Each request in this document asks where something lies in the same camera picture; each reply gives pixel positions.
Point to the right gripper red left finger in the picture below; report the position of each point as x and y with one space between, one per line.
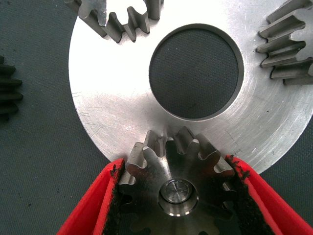
97 200

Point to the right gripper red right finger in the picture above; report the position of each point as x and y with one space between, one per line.
264 203

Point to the large steel gear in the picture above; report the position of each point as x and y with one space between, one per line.
151 176

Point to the small steel gear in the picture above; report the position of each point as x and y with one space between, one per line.
90 12
288 49
9 93

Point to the dark grey table cloth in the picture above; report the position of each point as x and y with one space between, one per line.
36 147

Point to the round metal plate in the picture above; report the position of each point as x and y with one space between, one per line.
110 85

